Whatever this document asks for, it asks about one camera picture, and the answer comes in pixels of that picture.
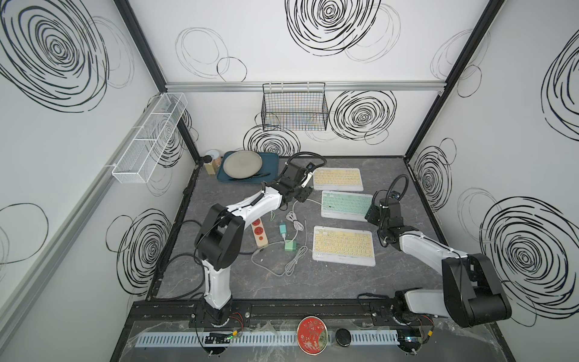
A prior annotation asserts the white charging cable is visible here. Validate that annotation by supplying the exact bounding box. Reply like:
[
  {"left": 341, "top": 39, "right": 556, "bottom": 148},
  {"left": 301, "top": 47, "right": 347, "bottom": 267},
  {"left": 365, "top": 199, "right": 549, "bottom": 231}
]
[{"left": 250, "top": 198, "right": 315, "bottom": 277}]

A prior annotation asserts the green wireless keyboard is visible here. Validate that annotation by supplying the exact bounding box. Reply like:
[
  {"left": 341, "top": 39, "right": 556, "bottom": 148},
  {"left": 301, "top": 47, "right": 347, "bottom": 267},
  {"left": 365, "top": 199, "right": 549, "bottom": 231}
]
[{"left": 321, "top": 191, "right": 372, "bottom": 222}]

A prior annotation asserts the yellow wireless keyboard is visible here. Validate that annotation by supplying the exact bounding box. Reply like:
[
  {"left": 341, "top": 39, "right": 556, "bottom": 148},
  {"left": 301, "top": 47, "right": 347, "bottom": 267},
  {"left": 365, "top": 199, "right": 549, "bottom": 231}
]
[
  {"left": 312, "top": 226, "right": 375, "bottom": 267},
  {"left": 314, "top": 167, "right": 363, "bottom": 192}
]

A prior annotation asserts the green usb charger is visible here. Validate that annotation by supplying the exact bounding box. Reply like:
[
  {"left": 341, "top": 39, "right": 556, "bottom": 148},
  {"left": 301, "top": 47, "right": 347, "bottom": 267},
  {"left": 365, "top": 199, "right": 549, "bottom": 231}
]
[{"left": 284, "top": 241, "right": 297, "bottom": 252}]

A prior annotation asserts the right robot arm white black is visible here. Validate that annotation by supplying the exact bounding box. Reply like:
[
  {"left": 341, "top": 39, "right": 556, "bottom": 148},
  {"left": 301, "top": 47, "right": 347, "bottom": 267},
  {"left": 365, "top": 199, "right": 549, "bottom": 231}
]
[{"left": 365, "top": 174, "right": 513, "bottom": 327}]

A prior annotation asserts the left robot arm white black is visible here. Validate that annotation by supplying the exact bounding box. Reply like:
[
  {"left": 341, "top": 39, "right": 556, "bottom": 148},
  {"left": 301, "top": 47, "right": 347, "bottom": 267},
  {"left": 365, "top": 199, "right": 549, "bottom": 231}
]
[{"left": 195, "top": 152, "right": 327, "bottom": 326}]

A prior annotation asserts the teal tray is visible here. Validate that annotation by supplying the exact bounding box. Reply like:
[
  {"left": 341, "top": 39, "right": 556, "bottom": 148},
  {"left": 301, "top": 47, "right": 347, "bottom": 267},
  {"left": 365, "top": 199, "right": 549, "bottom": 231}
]
[{"left": 217, "top": 152, "right": 279, "bottom": 184}]

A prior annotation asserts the black knife on tray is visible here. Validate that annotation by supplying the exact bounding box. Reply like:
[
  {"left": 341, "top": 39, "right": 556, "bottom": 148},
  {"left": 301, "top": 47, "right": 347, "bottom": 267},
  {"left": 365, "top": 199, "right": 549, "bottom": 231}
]
[{"left": 229, "top": 173, "right": 271, "bottom": 182}]

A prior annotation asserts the grey round plate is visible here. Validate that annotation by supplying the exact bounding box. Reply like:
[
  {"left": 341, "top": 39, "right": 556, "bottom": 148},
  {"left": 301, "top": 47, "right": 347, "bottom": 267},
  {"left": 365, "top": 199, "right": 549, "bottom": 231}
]
[{"left": 223, "top": 150, "right": 263, "bottom": 178}]

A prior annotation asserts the beige power strip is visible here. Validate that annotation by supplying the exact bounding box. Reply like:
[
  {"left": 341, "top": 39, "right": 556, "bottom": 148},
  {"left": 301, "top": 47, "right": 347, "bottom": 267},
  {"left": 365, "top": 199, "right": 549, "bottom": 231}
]
[{"left": 251, "top": 218, "right": 268, "bottom": 248}]

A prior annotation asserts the black round knob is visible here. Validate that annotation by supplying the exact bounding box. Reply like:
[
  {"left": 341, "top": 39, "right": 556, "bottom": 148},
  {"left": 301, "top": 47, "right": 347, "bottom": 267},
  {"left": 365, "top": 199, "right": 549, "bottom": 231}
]
[{"left": 335, "top": 328, "right": 352, "bottom": 348}]

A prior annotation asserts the red round emergency button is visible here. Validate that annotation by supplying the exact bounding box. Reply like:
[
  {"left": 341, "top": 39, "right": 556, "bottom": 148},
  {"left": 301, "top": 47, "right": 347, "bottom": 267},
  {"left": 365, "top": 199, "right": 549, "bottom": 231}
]
[{"left": 296, "top": 316, "right": 330, "bottom": 355}]

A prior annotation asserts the black wire wall basket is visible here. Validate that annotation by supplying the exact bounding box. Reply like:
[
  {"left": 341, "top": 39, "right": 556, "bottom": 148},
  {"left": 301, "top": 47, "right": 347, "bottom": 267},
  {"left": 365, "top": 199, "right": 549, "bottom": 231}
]
[{"left": 260, "top": 81, "right": 330, "bottom": 131}]

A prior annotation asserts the white slotted cable duct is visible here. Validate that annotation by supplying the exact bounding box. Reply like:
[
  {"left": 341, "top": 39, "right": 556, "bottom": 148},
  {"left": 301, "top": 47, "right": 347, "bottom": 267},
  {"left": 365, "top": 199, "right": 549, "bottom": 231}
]
[{"left": 134, "top": 330, "right": 400, "bottom": 348}]

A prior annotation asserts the black power strip cord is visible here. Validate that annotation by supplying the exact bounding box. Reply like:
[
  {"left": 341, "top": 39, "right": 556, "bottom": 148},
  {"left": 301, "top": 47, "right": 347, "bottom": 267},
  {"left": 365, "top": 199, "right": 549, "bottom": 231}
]
[{"left": 157, "top": 219, "right": 214, "bottom": 300}]

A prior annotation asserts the white wire wall shelf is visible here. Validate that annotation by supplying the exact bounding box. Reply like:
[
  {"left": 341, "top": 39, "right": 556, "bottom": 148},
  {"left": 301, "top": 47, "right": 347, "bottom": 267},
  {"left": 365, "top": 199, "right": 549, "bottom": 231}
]
[{"left": 112, "top": 93, "right": 188, "bottom": 184}]

